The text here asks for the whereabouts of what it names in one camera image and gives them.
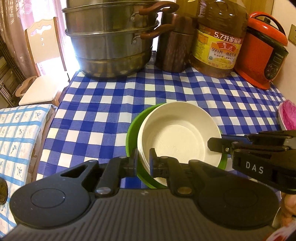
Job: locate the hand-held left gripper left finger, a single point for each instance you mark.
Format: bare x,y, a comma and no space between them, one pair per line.
135,162

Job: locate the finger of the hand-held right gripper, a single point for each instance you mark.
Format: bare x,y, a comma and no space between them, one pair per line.
233,138
219,144

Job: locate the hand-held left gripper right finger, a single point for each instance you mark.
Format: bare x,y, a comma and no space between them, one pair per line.
152,162

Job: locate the green plastic bowl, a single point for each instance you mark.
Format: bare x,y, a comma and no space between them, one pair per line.
132,136

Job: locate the cream round plastic bowl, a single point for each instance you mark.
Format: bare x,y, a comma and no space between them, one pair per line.
180,129

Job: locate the pink glass plate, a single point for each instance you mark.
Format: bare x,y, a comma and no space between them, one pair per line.
290,115

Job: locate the person's right hand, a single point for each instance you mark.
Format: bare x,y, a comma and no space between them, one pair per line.
290,208

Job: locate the blue white checkered tablecloth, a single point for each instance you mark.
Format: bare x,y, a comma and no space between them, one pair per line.
97,104

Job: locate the red electric pressure cooker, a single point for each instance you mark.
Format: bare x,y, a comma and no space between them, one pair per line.
259,53

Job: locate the large cooking oil bottle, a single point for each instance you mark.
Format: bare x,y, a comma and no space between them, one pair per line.
217,46

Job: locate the brown metal canister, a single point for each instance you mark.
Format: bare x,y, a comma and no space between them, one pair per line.
173,46

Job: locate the light blue patterned tablecloth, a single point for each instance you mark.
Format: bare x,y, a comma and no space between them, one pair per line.
20,139

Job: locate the white wooden chair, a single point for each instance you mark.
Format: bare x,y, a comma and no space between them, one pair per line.
39,90

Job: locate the stainless steel steamer pot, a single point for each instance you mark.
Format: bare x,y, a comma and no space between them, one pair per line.
108,41

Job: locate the dark round object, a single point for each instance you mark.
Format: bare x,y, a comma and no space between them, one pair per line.
3,191

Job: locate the beige curved object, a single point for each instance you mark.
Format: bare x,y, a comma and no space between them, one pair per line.
22,88

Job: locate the dark folded rack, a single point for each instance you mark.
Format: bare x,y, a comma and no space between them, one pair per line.
9,76

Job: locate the pink sheer curtain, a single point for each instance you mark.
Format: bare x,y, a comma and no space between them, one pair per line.
13,23

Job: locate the beige wall socket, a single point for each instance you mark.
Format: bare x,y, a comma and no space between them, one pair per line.
292,34

